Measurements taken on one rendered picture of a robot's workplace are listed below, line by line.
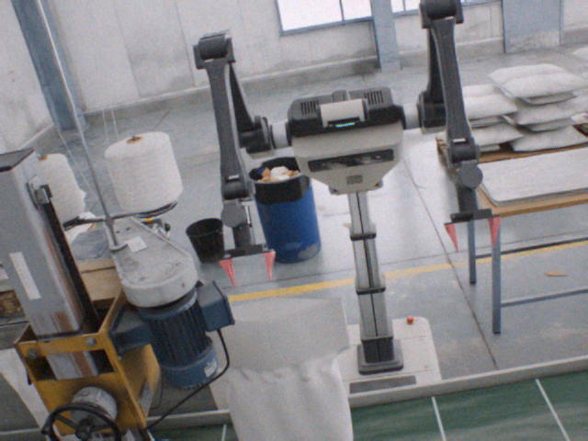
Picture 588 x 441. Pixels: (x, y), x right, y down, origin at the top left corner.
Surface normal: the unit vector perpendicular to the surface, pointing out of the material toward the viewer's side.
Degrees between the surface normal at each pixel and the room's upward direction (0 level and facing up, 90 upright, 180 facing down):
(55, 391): 90
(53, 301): 90
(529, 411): 0
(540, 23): 90
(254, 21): 90
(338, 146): 40
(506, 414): 0
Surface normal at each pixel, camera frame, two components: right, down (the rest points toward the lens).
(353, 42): 0.00, 0.44
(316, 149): -0.17, -0.39
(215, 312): 0.39, 0.33
